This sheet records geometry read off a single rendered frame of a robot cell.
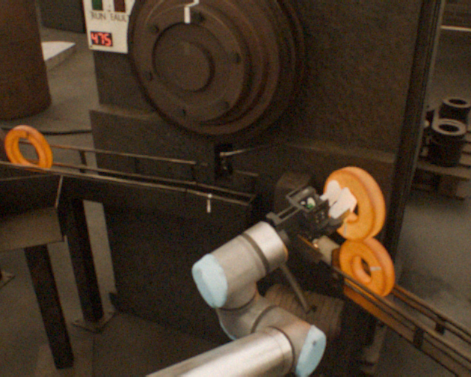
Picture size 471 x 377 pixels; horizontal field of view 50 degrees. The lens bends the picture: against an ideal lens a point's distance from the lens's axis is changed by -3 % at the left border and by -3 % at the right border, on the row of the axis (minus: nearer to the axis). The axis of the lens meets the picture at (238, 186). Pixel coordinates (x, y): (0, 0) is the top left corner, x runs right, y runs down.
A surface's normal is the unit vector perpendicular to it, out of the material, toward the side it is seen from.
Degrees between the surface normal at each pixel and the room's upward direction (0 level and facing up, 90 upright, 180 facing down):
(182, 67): 90
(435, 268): 0
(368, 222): 89
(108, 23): 90
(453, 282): 0
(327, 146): 0
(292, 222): 89
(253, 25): 59
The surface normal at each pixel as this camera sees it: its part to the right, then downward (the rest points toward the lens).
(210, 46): -0.40, 0.46
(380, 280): -0.85, 0.26
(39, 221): -0.08, -0.86
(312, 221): 0.53, 0.41
